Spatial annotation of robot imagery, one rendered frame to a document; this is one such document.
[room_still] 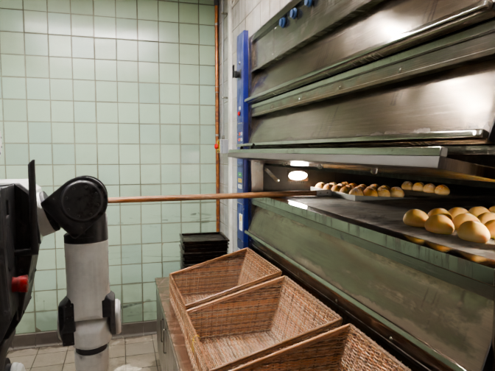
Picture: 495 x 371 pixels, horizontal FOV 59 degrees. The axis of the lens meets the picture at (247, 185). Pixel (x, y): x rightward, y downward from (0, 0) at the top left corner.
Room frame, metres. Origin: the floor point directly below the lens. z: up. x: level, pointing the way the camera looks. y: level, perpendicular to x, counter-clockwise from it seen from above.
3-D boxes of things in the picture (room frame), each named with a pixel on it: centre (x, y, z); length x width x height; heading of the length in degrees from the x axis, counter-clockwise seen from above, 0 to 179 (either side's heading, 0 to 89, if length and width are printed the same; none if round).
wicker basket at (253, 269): (2.26, 0.14, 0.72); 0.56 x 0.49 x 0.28; 17
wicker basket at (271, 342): (1.67, -0.03, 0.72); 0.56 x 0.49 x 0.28; 16
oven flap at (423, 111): (1.78, -0.28, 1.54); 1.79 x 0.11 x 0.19; 16
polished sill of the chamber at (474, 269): (1.78, -0.30, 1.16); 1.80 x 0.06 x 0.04; 16
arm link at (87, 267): (0.95, 0.35, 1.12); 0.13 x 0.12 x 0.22; 105
